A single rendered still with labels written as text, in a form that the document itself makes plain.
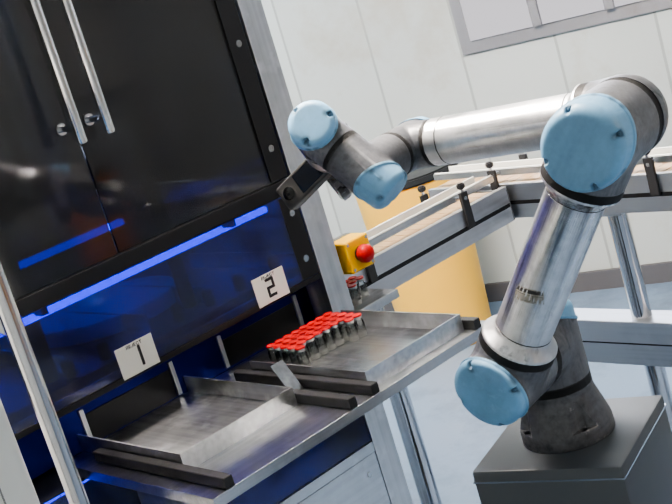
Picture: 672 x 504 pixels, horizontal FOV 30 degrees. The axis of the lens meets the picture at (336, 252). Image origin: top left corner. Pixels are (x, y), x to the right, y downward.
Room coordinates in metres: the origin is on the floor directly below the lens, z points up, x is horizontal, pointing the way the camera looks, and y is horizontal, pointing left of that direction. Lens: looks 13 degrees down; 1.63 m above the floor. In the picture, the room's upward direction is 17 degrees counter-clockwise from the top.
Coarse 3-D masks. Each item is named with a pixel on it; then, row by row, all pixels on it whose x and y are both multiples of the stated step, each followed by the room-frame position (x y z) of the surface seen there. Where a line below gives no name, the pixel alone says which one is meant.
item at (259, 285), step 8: (272, 272) 2.47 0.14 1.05; (280, 272) 2.49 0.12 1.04; (256, 280) 2.45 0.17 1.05; (280, 280) 2.48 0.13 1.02; (256, 288) 2.44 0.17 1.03; (264, 288) 2.45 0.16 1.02; (272, 288) 2.47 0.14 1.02; (280, 288) 2.48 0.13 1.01; (288, 288) 2.49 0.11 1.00; (256, 296) 2.44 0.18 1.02; (264, 296) 2.45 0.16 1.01; (280, 296) 2.47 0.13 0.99; (264, 304) 2.45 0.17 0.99
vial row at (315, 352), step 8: (352, 312) 2.43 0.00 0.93; (336, 320) 2.41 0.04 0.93; (328, 328) 2.37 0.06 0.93; (336, 328) 2.39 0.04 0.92; (344, 328) 2.40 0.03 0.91; (312, 336) 2.35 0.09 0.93; (320, 336) 2.36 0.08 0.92; (328, 336) 2.37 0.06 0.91; (336, 336) 2.39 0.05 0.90; (344, 336) 2.40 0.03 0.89; (296, 344) 2.33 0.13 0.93; (304, 344) 2.33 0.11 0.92; (312, 344) 2.34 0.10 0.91; (320, 344) 2.36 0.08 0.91; (328, 344) 2.37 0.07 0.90; (336, 344) 2.39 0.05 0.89; (312, 352) 2.34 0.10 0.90; (320, 352) 2.36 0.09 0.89; (296, 360) 2.32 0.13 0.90; (312, 360) 2.34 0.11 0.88
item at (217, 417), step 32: (192, 384) 2.37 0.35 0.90; (224, 384) 2.29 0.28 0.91; (256, 384) 2.21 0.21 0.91; (160, 416) 2.29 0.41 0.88; (192, 416) 2.23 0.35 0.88; (224, 416) 2.18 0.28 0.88; (256, 416) 2.07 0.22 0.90; (96, 448) 2.18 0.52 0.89; (128, 448) 2.09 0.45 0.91; (160, 448) 2.11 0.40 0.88; (192, 448) 1.98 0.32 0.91; (224, 448) 2.02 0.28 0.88
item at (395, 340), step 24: (360, 312) 2.47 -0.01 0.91; (384, 312) 2.41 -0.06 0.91; (408, 312) 2.36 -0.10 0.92; (384, 336) 2.36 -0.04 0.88; (408, 336) 2.32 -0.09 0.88; (432, 336) 2.20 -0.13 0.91; (336, 360) 2.30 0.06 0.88; (360, 360) 2.26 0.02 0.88; (384, 360) 2.13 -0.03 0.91; (408, 360) 2.16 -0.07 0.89
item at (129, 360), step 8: (144, 336) 2.27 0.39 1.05; (128, 344) 2.24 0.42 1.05; (136, 344) 2.25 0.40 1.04; (144, 344) 2.26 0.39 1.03; (152, 344) 2.27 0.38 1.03; (120, 352) 2.23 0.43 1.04; (128, 352) 2.24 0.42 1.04; (136, 352) 2.25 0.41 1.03; (144, 352) 2.26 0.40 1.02; (152, 352) 2.27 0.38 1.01; (120, 360) 2.22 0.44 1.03; (128, 360) 2.23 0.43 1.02; (136, 360) 2.24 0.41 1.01; (152, 360) 2.26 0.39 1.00; (120, 368) 2.22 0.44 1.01; (128, 368) 2.23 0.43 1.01; (136, 368) 2.24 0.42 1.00; (144, 368) 2.25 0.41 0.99; (128, 376) 2.23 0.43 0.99
